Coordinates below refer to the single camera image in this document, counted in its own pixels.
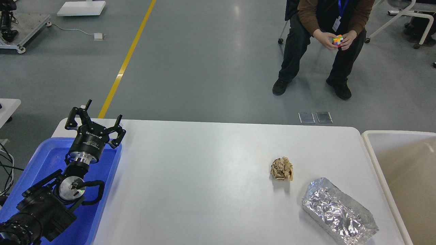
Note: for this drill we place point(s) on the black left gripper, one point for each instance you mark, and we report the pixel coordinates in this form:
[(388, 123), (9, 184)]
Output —
[(87, 144)]

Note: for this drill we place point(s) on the colourful puzzle cube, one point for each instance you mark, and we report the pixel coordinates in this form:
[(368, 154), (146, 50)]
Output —
[(337, 41)]

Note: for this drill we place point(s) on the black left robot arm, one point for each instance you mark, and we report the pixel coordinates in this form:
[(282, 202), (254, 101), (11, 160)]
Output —
[(48, 206)]

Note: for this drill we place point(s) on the person right hand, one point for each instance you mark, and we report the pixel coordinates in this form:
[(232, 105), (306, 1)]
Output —
[(325, 38)]

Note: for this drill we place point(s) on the person left hand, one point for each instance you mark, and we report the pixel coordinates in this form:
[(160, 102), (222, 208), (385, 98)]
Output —
[(348, 39)]

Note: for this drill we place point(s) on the blue plastic bin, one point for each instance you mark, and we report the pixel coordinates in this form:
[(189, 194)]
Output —
[(48, 158)]

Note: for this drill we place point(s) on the white side table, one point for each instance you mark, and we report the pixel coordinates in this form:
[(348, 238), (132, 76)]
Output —
[(8, 107)]

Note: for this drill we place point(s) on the white flat board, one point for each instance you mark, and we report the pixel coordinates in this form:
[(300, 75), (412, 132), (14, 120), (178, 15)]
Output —
[(82, 8)]

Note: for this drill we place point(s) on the crumpled brown paper ball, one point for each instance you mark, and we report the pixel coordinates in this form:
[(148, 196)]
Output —
[(282, 169)]

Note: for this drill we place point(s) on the grey office chair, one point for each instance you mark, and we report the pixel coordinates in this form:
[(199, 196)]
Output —
[(286, 26)]

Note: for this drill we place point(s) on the left metal floor plate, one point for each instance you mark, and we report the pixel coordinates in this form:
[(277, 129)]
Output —
[(306, 118)]

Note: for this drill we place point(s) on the metal floor plate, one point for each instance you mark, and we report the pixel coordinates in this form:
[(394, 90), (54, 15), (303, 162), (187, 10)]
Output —
[(306, 118), (324, 117)]

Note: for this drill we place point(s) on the right metal floor plate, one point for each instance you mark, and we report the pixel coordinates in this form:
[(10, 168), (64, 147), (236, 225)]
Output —
[(324, 117)]

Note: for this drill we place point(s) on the seated person in black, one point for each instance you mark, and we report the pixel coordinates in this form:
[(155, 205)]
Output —
[(338, 25)]

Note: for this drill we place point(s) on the crumpled aluminium foil tray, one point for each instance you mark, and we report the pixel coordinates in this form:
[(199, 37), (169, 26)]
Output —
[(347, 221)]

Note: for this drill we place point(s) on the beige plastic bin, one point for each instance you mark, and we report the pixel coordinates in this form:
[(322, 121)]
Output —
[(405, 164)]

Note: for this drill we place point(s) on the white power adapter with cable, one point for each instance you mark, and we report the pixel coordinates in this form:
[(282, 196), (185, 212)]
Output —
[(97, 36)]

